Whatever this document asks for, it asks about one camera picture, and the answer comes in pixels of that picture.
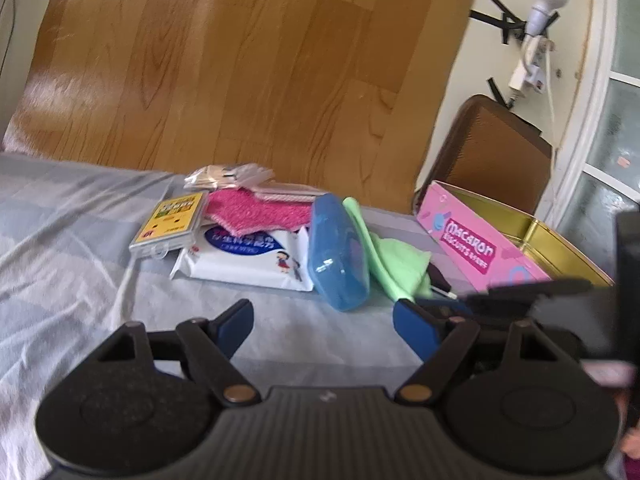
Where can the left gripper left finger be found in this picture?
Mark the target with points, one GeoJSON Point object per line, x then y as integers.
{"type": "Point", "coordinates": [209, 345]}

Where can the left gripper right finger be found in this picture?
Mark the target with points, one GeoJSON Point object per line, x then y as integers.
{"type": "Point", "coordinates": [441, 343]}

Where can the green microfiber cloth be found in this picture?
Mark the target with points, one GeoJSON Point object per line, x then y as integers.
{"type": "Point", "coordinates": [399, 268]}

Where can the white wet wipes pack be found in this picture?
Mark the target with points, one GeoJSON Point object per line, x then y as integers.
{"type": "Point", "coordinates": [270, 259]}

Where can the pink macaron biscuit tin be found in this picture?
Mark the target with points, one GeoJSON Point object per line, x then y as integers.
{"type": "Point", "coordinates": [494, 244]}

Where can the blue plastic case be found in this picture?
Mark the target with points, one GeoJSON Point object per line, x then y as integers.
{"type": "Point", "coordinates": [337, 263]}

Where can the pink towel cloth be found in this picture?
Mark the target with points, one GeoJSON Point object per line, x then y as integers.
{"type": "Point", "coordinates": [241, 213]}

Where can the yellow card box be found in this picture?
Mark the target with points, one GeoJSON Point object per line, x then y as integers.
{"type": "Point", "coordinates": [171, 226]}

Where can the grey blue bed sheet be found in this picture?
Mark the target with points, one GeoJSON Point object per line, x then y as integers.
{"type": "Point", "coordinates": [68, 281]}

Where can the clear plastic packet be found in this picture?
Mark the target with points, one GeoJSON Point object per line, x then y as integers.
{"type": "Point", "coordinates": [219, 177]}

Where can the white power adapter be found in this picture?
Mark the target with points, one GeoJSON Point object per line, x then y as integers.
{"type": "Point", "coordinates": [533, 69]}

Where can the wood pattern board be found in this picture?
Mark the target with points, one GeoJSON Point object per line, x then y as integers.
{"type": "Point", "coordinates": [339, 94]}

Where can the white door frame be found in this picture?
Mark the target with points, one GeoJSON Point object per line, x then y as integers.
{"type": "Point", "coordinates": [601, 141]}

